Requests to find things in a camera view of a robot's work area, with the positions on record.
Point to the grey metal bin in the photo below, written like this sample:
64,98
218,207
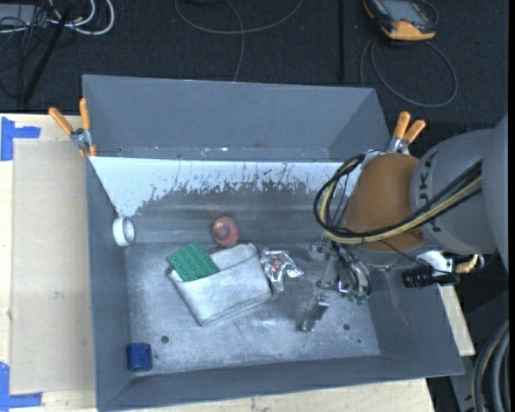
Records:
223,359

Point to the green studded flat plate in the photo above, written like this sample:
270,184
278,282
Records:
193,262

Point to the black cylinder on white bracket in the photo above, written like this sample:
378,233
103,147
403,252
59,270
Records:
420,276

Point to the grey folded cloth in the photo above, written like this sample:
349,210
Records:
227,290

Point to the blue small cup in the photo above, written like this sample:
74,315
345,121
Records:
139,356

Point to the crumpled clear plastic wrapper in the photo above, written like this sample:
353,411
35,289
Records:
279,268

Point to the red toy fruit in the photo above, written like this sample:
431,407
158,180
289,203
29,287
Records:
225,232

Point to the white tape roll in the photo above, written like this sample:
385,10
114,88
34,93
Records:
121,230

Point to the pale wood flat board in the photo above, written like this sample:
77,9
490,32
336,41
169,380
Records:
47,273

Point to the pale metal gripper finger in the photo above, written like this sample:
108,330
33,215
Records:
310,311
319,315

